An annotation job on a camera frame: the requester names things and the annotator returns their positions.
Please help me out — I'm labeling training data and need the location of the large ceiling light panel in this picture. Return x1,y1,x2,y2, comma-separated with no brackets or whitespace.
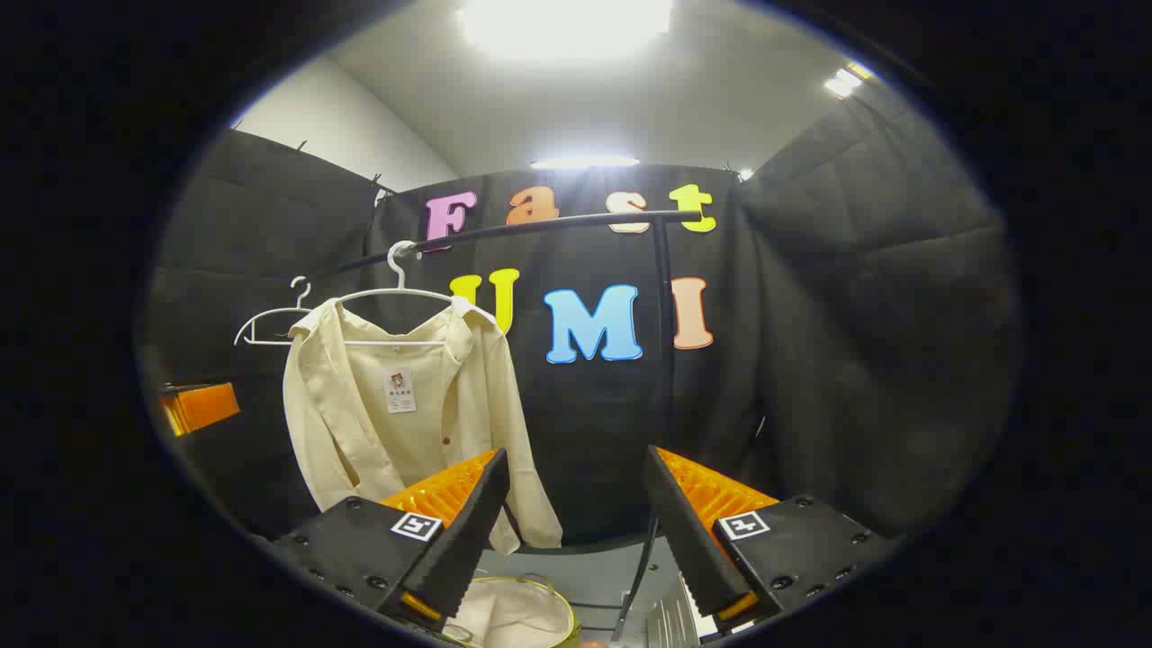
454,0,676,59

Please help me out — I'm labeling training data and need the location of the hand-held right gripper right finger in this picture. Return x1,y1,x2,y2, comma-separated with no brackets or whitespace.
643,445,901,644

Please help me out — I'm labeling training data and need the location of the black clothes rack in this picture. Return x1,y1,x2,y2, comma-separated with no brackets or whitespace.
306,210,703,642

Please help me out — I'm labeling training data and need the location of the ceiling light strip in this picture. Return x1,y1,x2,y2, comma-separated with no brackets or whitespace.
529,156,642,171

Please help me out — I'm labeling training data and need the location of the white plastic hanger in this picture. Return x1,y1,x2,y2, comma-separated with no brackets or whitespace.
335,239,496,348
234,275,316,347

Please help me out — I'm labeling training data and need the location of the cream laundry hamper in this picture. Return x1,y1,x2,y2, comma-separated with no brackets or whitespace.
445,574,584,648

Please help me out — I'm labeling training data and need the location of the cream button shirt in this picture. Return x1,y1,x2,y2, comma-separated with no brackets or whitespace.
282,297,564,556

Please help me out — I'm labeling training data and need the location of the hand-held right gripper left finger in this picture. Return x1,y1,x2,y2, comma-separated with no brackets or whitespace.
270,447,511,633

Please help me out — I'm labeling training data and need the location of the white slatted panel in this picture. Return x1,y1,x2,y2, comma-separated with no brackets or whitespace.
644,580,721,645

